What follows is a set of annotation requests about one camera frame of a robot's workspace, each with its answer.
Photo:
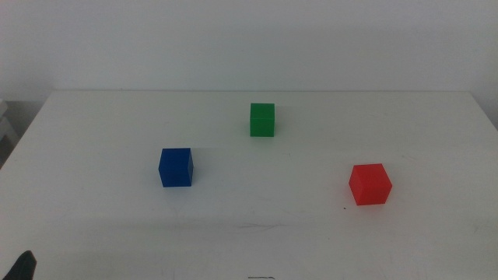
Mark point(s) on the blue cube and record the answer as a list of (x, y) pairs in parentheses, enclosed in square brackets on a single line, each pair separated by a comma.
[(175, 169)]

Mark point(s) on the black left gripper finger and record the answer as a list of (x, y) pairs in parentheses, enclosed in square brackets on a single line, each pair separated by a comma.
[(24, 268)]

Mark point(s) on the green cube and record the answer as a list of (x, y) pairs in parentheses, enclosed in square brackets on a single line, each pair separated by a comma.
[(262, 120)]

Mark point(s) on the red cube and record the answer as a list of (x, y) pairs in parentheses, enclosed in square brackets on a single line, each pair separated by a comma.
[(369, 186)]

